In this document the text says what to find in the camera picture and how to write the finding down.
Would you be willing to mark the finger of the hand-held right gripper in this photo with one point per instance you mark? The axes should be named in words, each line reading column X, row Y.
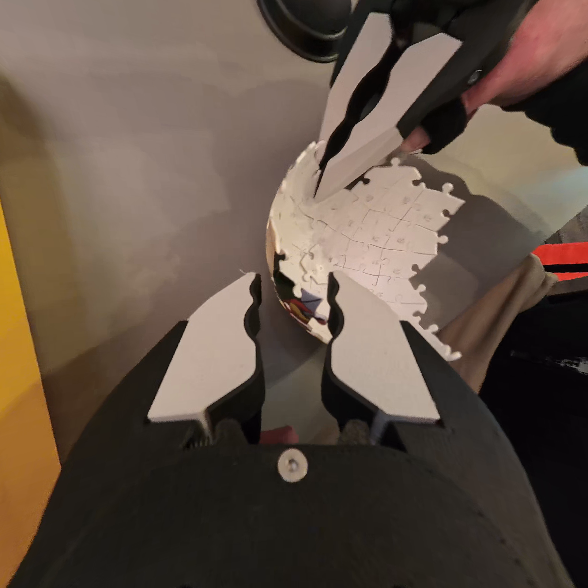
column 353, row 69
column 390, row 119

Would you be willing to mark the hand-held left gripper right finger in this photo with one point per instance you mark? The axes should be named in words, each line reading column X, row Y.
column 383, row 367

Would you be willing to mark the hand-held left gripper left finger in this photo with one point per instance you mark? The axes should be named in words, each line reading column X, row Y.
column 206, row 363

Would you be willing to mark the partly built white puzzle ball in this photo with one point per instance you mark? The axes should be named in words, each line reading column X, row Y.
column 390, row 239

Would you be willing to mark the person's right forearm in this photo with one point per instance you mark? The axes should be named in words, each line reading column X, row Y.
column 565, row 119

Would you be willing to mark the person's right hand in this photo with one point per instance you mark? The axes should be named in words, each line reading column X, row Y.
column 537, row 55

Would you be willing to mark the black round base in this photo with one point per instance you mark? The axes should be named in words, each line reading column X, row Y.
column 303, row 27

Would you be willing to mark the beige cloth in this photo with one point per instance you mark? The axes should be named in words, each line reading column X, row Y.
column 496, row 321

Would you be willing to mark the black garment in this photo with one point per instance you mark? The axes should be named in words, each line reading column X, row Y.
column 542, row 436

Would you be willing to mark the yellow box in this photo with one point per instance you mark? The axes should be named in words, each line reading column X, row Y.
column 18, row 367

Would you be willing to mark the orange and black fabric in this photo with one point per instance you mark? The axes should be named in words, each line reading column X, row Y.
column 565, row 257

